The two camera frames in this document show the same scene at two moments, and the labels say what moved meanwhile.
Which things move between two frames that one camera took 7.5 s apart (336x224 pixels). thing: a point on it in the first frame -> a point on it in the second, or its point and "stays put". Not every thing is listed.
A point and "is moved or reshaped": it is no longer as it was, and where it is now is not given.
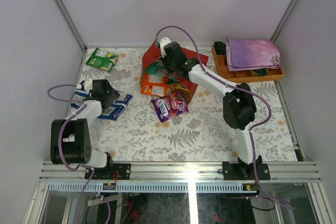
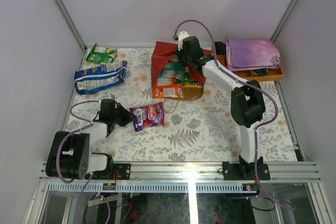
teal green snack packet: [153, 67] -> [172, 69]
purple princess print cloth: [244, 54] stays put
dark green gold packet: [260, 72] stays put
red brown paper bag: [152, 55] is moved or reshaped
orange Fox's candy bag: [156, 85] -> [170, 91]
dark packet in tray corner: [220, 48] stays put
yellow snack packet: [185, 91] -> [193, 84]
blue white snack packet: [111, 112] -> [92, 79]
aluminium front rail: [202, 171] stays put
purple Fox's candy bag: [166, 107] -> [148, 116]
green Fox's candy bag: [104, 63] is moved or reshaped
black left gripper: [113, 95] -> [119, 115]
